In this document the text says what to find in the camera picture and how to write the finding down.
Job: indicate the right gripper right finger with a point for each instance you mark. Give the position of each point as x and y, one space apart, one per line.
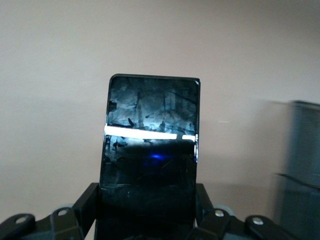
210 222

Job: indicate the tall black smartphone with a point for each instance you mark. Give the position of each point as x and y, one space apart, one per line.
150 112

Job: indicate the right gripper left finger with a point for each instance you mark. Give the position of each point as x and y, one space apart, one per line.
80 215

